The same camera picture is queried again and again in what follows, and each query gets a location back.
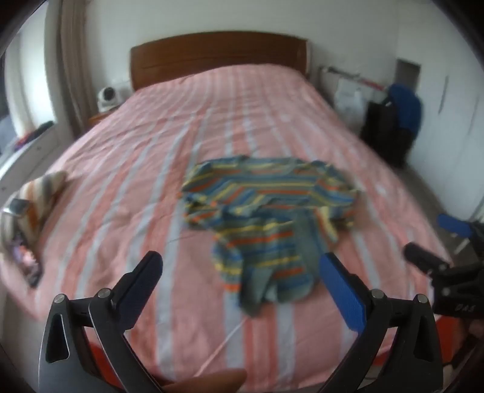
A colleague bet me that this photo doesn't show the white desk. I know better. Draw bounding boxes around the white desk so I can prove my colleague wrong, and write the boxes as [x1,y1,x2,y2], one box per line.
[319,65,390,106]

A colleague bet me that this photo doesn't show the white wardrobe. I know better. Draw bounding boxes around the white wardrobe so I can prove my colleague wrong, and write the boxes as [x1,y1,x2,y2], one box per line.
[393,23,484,223]

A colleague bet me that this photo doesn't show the white plastic bag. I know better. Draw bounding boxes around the white plastic bag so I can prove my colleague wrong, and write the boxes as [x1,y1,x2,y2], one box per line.
[335,77,365,129]

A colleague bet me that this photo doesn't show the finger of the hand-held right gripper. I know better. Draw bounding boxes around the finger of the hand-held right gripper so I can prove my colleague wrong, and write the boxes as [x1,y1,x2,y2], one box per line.
[403,243,452,276]
[437,213,484,239]

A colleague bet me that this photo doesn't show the black jacket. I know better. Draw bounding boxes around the black jacket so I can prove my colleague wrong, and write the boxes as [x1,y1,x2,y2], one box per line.
[361,96,417,169]

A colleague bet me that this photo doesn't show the striped cushion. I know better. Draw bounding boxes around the striped cushion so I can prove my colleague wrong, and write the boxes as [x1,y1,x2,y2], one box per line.
[0,171,69,250]

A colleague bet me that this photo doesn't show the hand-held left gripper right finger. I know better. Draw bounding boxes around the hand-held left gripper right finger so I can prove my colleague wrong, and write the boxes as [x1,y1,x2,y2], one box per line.
[318,252,443,393]

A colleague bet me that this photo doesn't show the wooden nightstand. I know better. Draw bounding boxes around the wooden nightstand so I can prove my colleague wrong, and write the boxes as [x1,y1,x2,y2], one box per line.
[89,111,114,127]

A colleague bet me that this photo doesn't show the blue jacket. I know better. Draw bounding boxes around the blue jacket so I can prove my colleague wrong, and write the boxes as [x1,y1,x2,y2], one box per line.
[388,84,422,137]

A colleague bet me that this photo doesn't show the wooden bed headboard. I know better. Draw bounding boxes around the wooden bed headboard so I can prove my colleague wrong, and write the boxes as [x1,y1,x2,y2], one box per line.
[129,31,312,92]

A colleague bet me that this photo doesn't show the bed with pink striped cover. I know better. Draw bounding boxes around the bed with pink striped cover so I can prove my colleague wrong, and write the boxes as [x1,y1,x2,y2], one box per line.
[0,62,467,388]

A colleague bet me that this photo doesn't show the dark cloth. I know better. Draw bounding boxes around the dark cloth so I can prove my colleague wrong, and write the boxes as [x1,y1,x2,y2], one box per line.
[13,121,55,152]

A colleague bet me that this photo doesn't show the striped knit shirt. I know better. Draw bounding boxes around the striped knit shirt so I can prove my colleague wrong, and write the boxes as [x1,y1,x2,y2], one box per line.
[178,155,364,316]

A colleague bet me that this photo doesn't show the beige curtain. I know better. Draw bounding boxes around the beige curtain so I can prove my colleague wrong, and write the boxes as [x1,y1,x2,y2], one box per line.
[45,0,93,138]

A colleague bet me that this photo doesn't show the small white fan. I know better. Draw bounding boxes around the small white fan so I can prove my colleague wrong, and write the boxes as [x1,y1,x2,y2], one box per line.
[96,86,123,112]

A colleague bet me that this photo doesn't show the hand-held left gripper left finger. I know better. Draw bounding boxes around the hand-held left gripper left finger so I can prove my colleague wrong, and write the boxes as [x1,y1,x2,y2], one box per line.
[38,251,167,393]

